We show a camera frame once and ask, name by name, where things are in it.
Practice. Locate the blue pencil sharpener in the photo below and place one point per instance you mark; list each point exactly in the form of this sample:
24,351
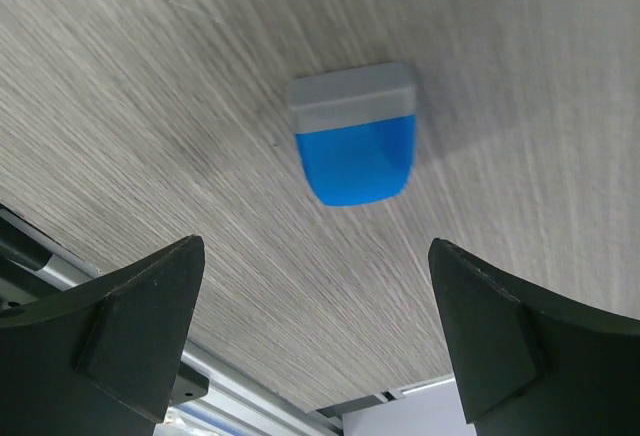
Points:
355,131

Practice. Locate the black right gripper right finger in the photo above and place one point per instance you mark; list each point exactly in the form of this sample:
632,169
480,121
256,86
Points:
528,361

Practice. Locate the aluminium rail frame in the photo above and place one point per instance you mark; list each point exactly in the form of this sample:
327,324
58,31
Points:
234,399

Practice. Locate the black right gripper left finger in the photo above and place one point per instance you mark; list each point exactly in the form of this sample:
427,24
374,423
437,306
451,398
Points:
104,357

